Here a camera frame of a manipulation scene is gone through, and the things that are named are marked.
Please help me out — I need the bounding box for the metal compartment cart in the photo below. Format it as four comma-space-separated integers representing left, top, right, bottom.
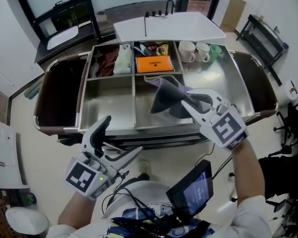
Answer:
33, 40, 279, 149

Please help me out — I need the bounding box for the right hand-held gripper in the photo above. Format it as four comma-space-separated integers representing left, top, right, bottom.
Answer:
181, 88, 249, 152

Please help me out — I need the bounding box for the black metal rack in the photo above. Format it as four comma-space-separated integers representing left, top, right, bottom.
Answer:
235, 13, 289, 86

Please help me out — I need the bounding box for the black hand shower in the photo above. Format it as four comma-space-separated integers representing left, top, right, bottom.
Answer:
144, 11, 150, 38

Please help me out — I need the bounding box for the black office chair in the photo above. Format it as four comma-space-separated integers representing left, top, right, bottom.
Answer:
273, 100, 298, 159

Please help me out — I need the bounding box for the person's white shoe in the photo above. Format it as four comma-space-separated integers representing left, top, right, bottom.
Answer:
138, 159, 151, 181

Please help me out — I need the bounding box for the black tablet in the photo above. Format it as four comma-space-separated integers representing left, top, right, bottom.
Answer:
165, 160, 215, 218

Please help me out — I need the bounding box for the white washbasin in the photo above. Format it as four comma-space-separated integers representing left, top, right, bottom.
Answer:
46, 25, 79, 51

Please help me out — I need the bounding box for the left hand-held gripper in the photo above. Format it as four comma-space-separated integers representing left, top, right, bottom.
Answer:
64, 115, 143, 201

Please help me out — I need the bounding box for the white drawer cabinet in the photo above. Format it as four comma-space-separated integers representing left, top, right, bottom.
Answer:
0, 116, 31, 191

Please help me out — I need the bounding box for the orange packet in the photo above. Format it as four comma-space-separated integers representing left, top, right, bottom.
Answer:
135, 55, 175, 74

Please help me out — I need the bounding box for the black faucet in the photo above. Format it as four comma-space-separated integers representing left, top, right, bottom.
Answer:
165, 0, 176, 15

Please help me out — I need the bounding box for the white cylindrical container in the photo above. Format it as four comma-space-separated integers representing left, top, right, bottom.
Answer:
283, 79, 298, 107

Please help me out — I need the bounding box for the white mug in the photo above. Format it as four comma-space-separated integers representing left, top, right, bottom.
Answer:
195, 42, 212, 63
178, 40, 197, 63

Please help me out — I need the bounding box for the dark washbasin cabinet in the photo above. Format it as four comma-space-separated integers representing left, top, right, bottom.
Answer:
34, 20, 100, 64

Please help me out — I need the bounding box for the white plastic bag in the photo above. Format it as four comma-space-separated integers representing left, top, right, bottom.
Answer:
113, 44, 133, 75

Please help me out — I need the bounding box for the brown cardboard sheet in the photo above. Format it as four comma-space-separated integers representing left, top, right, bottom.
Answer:
220, 0, 247, 33

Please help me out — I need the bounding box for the person's right forearm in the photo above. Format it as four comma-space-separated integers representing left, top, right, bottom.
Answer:
230, 140, 267, 203

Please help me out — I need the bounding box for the black chair with dark cover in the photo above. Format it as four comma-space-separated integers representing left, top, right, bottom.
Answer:
258, 155, 298, 238

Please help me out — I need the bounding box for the green rolled mat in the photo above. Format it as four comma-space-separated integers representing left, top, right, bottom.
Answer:
24, 81, 44, 100

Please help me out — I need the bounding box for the dark red cloth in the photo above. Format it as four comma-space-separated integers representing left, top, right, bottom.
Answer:
93, 45, 120, 78

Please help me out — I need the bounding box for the white round stool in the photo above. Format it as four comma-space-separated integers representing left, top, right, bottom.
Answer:
4, 206, 50, 238

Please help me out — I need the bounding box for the green cup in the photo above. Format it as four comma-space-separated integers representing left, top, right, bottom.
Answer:
210, 44, 223, 62

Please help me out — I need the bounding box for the person's white printed shirt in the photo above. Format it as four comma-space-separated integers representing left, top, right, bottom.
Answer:
45, 179, 273, 238

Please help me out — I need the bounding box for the person's left forearm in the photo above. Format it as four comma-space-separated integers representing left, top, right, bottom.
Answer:
58, 189, 98, 229

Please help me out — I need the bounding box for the grey cloth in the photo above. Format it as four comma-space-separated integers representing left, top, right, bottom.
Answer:
144, 74, 213, 119

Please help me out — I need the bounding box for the black cable bundle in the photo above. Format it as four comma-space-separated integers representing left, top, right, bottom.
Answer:
101, 172, 180, 233

